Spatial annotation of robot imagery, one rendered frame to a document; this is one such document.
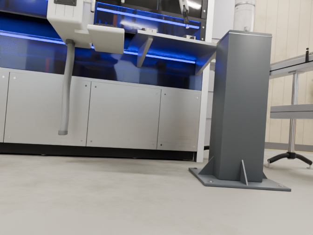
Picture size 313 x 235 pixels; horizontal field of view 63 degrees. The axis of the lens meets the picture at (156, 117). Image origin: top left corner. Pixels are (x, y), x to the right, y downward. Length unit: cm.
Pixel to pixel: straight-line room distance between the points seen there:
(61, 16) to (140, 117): 94
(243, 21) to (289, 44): 355
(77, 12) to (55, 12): 11
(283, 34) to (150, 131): 366
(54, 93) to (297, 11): 449
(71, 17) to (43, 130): 86
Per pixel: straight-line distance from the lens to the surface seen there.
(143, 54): 191
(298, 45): 529
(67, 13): 154
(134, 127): 203
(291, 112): 251
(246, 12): 172
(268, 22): 515
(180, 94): 214
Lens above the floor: 31
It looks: 1 degrees up
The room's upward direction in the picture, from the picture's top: 4 degrees clockwise
